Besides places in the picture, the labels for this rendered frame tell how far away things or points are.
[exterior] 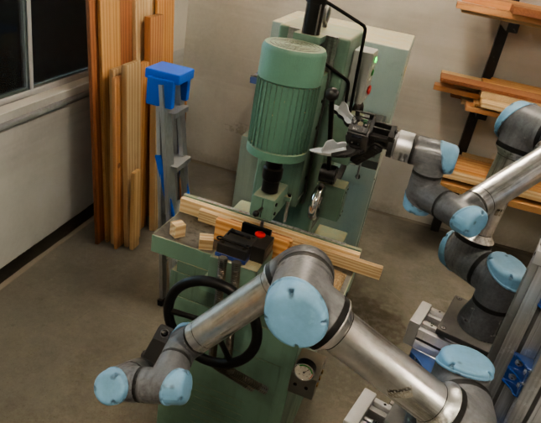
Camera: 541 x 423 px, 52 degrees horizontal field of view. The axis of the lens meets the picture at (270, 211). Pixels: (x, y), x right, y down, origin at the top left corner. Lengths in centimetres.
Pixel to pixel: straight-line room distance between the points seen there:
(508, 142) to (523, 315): 50
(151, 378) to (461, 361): 65
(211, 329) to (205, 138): 322
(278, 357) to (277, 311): 78
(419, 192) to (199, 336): 63
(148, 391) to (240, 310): 25
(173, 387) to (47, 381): 135
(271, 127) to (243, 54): 261
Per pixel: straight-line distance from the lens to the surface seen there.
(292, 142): 152
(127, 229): 324
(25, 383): 253
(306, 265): 102
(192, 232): 173
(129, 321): 278
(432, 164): 139
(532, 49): 390
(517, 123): 165
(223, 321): 122
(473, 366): 126
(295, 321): 98
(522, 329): 143
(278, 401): 186
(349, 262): 168
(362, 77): 178
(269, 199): 162
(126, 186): 312
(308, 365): 165
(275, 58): 146
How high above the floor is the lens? 179
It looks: 27 degrees down
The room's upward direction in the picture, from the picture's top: 10 degrees clockwise
